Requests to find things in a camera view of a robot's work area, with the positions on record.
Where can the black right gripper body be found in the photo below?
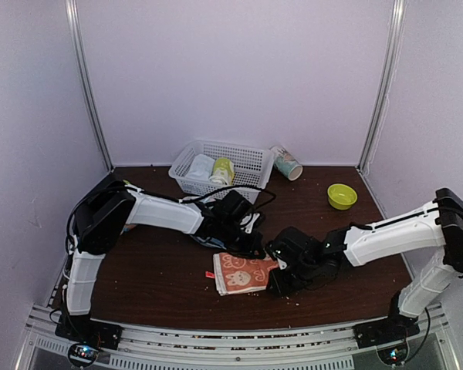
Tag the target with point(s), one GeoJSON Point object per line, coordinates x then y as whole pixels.
{"type": "Point", "coordinates": [302, 277]}

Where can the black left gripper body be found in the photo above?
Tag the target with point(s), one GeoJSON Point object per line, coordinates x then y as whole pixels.
{"type": "Point", "coordinates": [236, 244]}

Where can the orange bunny towel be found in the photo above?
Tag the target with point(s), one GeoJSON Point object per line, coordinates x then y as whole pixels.
{"type": "Point", "coordinates": [237, 275]}

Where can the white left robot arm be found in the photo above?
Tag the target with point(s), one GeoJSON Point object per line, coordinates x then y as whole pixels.
{"type": "Point", "coordinates": [95, 224]}

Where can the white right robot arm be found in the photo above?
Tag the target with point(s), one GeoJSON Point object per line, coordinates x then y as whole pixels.
{"type": "Point", "coordinates": [438, 223]}

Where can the blue patterned towel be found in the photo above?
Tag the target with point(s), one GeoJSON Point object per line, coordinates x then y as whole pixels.
{"type": "Point", "coordinates": [206, 242]}

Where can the green rolled towel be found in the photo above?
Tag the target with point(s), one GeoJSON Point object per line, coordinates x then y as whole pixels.
{"type": "Point", "coordinates": [223, 172]}

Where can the white rolled towel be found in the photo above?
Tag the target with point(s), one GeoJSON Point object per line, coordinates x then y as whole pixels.
{"type": "Point", "coordinates": [201, 167]}

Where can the white plastic basket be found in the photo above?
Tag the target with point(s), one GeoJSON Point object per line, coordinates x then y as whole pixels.
{"type": "Point", "coordinates": [252, 168]}

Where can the green bowl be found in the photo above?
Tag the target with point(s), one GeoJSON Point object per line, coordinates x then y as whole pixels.
{"type": "Point", "coordinates": [341, 196]}

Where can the teal patterned paper cup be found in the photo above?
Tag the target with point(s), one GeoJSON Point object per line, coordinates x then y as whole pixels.
{"type": "Point", "coordinates": [286, 164]}

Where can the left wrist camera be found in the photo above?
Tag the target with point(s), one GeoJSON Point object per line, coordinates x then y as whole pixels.
{"type": "Point", "coordinates": [251, 221]}

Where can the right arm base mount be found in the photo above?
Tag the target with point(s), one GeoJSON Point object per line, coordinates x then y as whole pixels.
{"type": "Point", "coordinates": [394, 327]}

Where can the front aluminium rail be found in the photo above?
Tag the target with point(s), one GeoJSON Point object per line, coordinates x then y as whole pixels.
{"type": "Point", "coordinates": [318, 347]}

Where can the right aluminium frame post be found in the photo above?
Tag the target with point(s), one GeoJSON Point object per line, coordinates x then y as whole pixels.
{"type": "Point", "coordinates": [389, 66]}

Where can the aluminium frame post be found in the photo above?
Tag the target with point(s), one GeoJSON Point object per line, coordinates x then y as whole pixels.
{"type": "Point", "coordinates": [389, 66]}
{"type": "Point", "coordinates": [72, 15]}

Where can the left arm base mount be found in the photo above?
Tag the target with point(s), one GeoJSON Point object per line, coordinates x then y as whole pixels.
{"type": "Point", "coordinates": [84, 330]}

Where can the left aluminium frame post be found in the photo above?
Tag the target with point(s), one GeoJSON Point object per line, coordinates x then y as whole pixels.
{"type": "Point", "coordinates": [72, 15]}

